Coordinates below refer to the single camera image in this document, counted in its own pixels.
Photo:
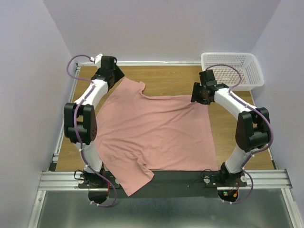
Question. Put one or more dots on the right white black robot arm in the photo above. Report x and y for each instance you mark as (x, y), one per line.
(253, 130)

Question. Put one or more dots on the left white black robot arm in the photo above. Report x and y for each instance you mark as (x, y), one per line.
(80, 125)

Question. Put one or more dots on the front aluminium frame rail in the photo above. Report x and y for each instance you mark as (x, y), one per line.
(258, 179)

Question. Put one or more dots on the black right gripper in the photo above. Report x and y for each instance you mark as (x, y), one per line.
(196, 87)

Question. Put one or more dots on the pink printed t shirt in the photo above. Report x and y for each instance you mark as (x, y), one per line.
(137, 134)

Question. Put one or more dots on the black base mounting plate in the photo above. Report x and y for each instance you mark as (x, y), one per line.
(165, 184)

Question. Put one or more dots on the white plastic basket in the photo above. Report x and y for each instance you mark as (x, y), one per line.
(233, 68)

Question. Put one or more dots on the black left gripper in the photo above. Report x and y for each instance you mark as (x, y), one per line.
(119, 74)

